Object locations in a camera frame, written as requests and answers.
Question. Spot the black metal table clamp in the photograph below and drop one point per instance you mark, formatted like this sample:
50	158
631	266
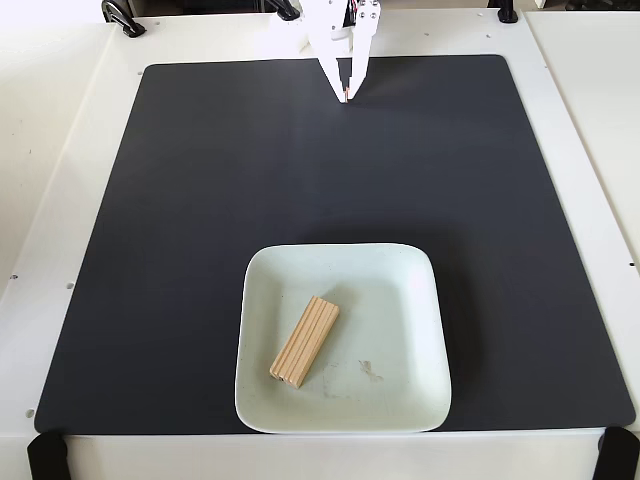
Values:
122	17
282	9
507	11

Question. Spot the white square plate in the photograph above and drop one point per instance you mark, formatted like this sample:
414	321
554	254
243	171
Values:
390	340

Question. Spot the grooved wooden block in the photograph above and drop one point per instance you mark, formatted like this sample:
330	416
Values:
305	342

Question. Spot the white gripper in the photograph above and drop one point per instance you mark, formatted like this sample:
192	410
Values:
334	50

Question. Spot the black rubber mat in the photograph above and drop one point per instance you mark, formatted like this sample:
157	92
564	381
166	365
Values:
200	225

